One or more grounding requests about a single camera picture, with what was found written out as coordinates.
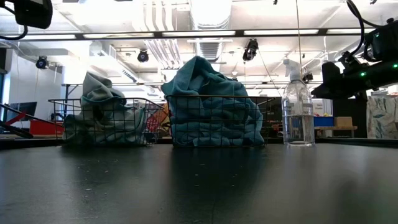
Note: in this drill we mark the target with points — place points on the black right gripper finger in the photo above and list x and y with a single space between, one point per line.
332 93

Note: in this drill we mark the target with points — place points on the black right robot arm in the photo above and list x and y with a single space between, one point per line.
384 40

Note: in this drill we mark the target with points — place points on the black hanging spotlight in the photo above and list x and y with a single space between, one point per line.
42 63
250 49
143 56
308 77

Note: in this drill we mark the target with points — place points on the blue plastic bin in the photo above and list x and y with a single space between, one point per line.
323 121

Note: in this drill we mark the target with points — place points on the brown cardboard box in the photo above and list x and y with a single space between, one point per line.
343 122

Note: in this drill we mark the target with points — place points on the low wooden table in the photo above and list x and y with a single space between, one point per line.
335 128

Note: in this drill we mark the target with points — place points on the clear plastic spray bottle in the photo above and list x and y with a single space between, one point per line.
298 109

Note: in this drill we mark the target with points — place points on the leaf patterned cloth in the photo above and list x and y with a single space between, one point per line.
382 118

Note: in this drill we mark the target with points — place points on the colourful patchwork quilt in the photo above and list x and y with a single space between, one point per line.
160 118

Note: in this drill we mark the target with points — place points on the black overhead light bar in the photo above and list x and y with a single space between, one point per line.
155 34

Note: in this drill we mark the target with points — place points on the red box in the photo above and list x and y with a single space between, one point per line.
46 128

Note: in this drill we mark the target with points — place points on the black computer monitor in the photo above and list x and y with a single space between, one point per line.
26 109

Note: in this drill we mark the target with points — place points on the black slanted bar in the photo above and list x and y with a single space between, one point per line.
15 130

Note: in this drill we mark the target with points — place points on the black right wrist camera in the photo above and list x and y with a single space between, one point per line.
349 60

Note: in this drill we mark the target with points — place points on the silver ceiling duct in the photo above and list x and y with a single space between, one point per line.
210 18

